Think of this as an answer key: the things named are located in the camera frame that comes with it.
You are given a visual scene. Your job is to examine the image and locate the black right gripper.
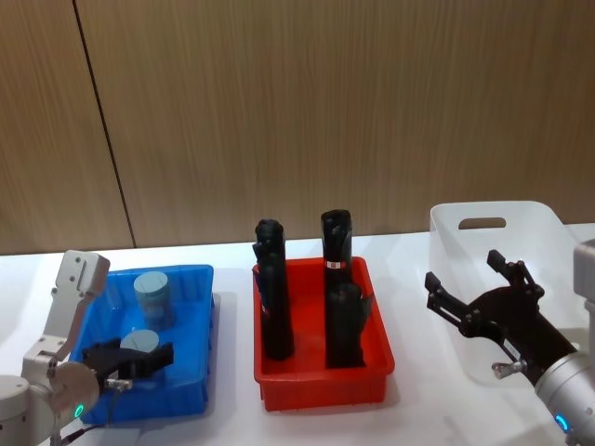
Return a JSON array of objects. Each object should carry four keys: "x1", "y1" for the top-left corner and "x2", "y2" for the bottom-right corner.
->
[{"x1": 424, "y1": 249, "x2": 578, "y2": 386}]

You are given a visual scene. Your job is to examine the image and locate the blue plastic bin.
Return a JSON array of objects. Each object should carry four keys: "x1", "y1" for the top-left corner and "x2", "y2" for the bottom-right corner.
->
[{"x1": 69, "y1": 264, "x2": 217, "y2": 426}]

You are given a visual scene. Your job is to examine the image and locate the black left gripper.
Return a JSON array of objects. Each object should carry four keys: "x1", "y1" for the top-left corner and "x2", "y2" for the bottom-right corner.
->
[{"x1": 82, "y1": 338, "x2": 176, "y2": 385}]

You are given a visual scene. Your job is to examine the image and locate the red plastic bin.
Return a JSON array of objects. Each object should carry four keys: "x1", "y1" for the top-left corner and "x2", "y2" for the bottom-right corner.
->
[{"x1": 251, "y1": 256, "x2": 397, "y2": 413}]

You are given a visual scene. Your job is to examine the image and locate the translucent white plastic basket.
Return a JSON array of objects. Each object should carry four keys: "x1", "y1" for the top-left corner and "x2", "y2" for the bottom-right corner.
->
[{"x1": 429, "y1": 200, "x2": 595, "y2": 387}]

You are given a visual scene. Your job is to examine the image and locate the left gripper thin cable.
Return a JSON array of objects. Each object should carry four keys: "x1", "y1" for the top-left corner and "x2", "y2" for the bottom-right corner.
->
[{"x1": 59, "y1": 377, "x2": 135, "y2": 441}]

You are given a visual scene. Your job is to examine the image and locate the blue-grey cylinder container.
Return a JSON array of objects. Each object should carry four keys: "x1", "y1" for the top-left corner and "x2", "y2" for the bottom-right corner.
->
[
  {"x1": 119, "y1": 329, "x2": 164, "y2": 360},
  {"x1": 133, "y1": 272, "x2": 179, "y2": 333}
]

